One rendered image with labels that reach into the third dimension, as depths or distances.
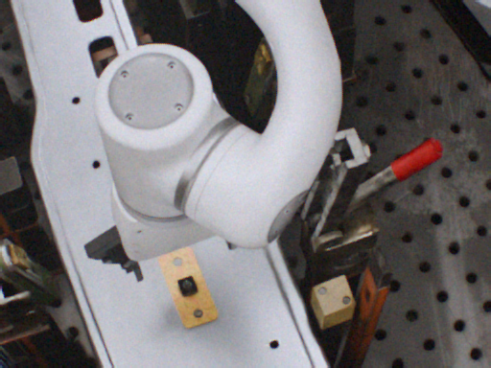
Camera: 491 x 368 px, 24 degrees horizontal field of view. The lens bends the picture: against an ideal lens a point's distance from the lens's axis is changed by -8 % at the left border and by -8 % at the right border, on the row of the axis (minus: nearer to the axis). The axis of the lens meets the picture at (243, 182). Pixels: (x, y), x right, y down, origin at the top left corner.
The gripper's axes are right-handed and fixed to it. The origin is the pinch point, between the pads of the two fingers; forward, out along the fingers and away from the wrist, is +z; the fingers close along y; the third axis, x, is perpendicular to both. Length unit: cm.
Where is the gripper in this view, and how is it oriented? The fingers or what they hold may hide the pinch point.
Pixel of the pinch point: (179, 248)
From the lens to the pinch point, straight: 111.1
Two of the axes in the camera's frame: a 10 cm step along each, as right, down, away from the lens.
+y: -9.4, 3.3, -1.2
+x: 3.5, 8.6, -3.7
